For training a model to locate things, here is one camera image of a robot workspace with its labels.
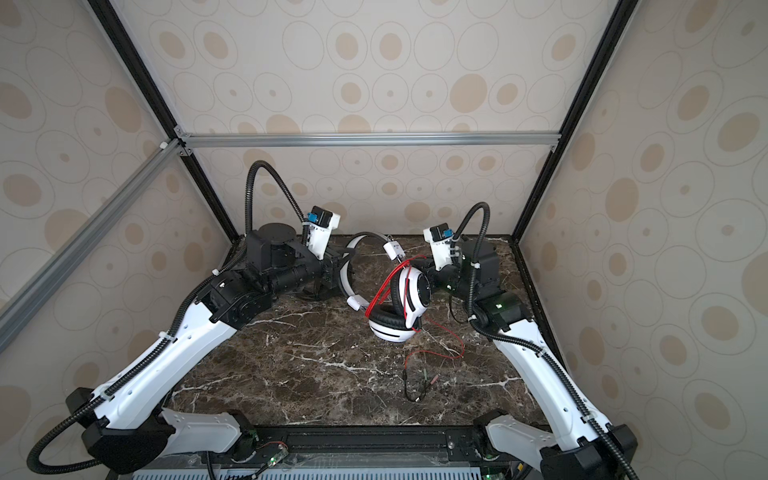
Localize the white black headphones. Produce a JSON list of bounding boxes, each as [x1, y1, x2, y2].
[[339, 232, 432, 343]]

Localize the red headphone cable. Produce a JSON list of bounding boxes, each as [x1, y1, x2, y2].
[[364, 256, 467, 403]]

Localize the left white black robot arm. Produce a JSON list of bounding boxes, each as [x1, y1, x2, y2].
[[26, 160, 348, 475]]

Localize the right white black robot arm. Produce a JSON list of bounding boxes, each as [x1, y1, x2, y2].
[[424, 202, 638, 479]]

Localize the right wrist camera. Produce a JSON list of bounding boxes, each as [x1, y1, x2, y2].
[[423, 223, 458, 271]]

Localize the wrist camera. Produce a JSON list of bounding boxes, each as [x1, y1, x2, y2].
[[304, 206, 341, 260], [423, 223, 458, 271]]

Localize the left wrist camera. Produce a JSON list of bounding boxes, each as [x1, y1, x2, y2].
[[304, 206, 341, 260]]

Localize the horizontal aluminium rail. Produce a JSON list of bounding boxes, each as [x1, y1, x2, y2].
[[181, 131, 561, 148]]

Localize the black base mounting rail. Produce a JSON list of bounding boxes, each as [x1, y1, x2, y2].
[[107, 424, 625, 480]]

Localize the diagonal aluminium rail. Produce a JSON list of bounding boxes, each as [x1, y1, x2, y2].
[[1, 139, 181, 350]]

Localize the right black corner post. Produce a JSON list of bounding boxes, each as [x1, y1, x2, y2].
[[510, 0, 639, 246]]

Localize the black corner post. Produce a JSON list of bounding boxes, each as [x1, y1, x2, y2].
[[510, 0, 639, 246], [87, 0, 239, 243]]

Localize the left black corner post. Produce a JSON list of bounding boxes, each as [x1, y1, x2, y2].
[[87, 0, 239, 243]]

